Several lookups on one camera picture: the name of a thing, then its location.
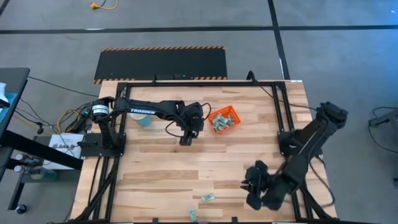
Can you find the black caster wheel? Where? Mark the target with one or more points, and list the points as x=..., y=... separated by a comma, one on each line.
x=21, y=209

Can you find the clear bottle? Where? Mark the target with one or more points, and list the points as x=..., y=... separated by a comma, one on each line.
x=26, y=159
x=20, y=169

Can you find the black hazard-striped floor mat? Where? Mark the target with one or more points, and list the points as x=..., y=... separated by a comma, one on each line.
x=161, y=63

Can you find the teal cup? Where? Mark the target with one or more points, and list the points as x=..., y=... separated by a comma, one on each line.
x=144, y=121

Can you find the glass jar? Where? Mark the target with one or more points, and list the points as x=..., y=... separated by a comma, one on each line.
x=38, y=172

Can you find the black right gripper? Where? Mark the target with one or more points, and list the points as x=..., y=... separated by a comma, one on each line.
x=264, y=186

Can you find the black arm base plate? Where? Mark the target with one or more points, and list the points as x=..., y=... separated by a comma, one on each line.
x=93, y=149
x=281, y=138

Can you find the white labelled box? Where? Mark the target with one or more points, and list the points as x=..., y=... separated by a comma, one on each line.
x=66, y=140

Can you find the black power strip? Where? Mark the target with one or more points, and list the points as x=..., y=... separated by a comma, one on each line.
x=79, y=124

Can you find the blue box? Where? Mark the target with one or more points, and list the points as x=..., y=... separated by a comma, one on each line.
x=7, y=109

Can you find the white tissue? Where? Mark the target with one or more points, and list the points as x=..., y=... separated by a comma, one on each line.
x=2, y=93

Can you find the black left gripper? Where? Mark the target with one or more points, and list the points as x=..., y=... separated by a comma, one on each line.
x=191, y=118

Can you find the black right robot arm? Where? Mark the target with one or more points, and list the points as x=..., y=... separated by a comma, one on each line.
x=304, y=161

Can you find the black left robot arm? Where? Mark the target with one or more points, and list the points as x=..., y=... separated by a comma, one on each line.
x=143, y=110

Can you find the black side desk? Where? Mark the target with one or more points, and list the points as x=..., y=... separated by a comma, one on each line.
x=12, y=81

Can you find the orange plastic basket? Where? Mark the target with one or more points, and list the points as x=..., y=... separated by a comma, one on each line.
x=232, y=109

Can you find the black tripod base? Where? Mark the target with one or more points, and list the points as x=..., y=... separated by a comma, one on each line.
x=385, y=118

